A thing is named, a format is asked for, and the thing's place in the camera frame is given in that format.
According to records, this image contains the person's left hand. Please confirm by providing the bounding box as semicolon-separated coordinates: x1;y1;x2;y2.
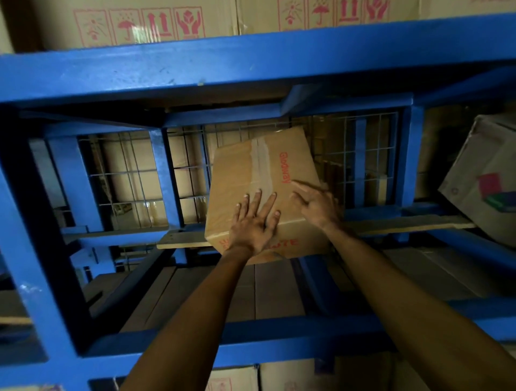
227;189;282;258

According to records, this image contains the person's right hand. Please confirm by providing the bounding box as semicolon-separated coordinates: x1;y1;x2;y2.
289;180;344;235

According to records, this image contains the row of top-shelf cartons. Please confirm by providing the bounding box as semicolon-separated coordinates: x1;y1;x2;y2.
0;0;516;391

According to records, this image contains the wide wooden plank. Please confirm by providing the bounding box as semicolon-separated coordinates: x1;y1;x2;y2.
0;289;33;326

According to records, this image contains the person's right forearm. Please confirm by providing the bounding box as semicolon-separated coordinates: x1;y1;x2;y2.
324;225;516;391

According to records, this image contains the person's left forearm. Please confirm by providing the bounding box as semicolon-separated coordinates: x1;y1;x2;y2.
119;245;255;391

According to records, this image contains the red lettered cardboard box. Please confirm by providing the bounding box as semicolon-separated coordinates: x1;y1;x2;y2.
204;126;332;265

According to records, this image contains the blue metal shelving rack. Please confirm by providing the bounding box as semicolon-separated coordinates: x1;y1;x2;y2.
0;12;516;391

